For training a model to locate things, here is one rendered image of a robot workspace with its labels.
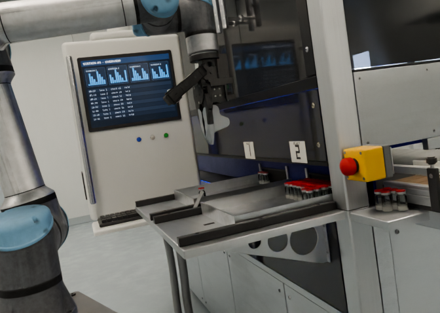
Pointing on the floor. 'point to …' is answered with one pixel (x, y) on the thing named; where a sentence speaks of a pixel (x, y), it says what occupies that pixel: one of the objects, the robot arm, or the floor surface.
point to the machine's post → (364, 251)
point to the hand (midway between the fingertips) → (207, 139)
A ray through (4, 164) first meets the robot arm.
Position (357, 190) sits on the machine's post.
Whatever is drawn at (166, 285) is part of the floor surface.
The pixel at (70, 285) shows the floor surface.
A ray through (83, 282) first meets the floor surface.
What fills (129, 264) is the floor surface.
